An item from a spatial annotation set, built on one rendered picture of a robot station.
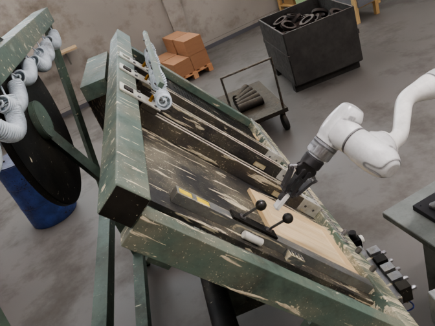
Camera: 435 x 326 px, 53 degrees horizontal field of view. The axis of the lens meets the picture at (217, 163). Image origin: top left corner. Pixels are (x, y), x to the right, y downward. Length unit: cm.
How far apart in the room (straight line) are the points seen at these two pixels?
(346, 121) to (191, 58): 642
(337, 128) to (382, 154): 17
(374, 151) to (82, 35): 769
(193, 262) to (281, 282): 29
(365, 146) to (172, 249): 67
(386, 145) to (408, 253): 195
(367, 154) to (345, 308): 50
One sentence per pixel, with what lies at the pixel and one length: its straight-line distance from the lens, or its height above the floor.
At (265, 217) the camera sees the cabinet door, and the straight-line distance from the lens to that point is 178.
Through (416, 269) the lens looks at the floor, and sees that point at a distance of 321.
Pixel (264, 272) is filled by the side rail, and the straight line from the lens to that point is 131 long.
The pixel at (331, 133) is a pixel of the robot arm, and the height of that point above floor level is 164.
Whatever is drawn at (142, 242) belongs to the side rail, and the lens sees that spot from 117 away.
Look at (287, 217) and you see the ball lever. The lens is 150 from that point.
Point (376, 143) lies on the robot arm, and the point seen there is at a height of 162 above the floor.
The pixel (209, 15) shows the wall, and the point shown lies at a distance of 926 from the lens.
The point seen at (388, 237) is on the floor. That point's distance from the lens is 343.
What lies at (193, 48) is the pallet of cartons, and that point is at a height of 49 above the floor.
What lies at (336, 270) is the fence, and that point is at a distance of 179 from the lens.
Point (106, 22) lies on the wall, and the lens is 876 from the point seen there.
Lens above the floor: 237
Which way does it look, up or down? 29 degrees down
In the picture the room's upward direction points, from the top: 22 degrees counter-clockwise
